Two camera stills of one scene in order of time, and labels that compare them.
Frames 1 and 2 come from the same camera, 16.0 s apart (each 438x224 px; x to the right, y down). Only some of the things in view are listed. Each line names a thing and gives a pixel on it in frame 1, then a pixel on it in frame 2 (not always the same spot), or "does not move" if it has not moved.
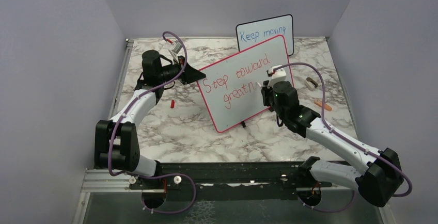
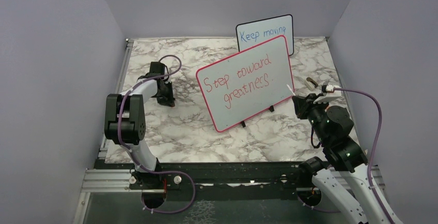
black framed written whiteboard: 252,33 does not move
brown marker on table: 311,84 does not move
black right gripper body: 268,95 → 316,111
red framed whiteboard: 231,88 does not move
